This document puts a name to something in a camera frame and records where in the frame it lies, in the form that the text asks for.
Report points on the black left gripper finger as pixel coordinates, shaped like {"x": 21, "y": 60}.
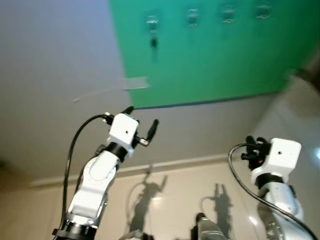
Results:
{"x": 128, "y": 110}
{"x": 153, "y": 129}

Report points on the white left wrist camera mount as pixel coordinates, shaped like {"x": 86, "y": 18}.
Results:
{"x": 122, "y": 130}

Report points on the clear metal hook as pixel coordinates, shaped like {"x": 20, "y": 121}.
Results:
{"x": 152, "y": 22}
{"x": 228, "y": 15}
{"x": 263, "y": 11}
{"x": 193, "y": 17}

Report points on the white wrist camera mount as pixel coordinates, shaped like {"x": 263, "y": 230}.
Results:
{"x": 282, "y": 155}
{"x": 122, "y": 130}

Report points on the grey tape strip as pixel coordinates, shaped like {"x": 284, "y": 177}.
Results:
{"x": 135, "y": 83}

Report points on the green board with hooks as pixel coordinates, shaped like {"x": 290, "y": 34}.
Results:
{"x": 215, "y": 60}

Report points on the grey right robot leg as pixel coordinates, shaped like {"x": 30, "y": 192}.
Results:
{"x": 205, "y": 230}

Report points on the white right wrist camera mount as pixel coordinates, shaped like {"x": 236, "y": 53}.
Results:
{"x": 282, "y": 155}

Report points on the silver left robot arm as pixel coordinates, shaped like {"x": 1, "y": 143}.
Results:
{"x": 95, "y": 185}

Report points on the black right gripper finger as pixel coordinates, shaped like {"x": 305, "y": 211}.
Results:
{"x": 250, "y": 140}
{"x": 262, "y": 140}

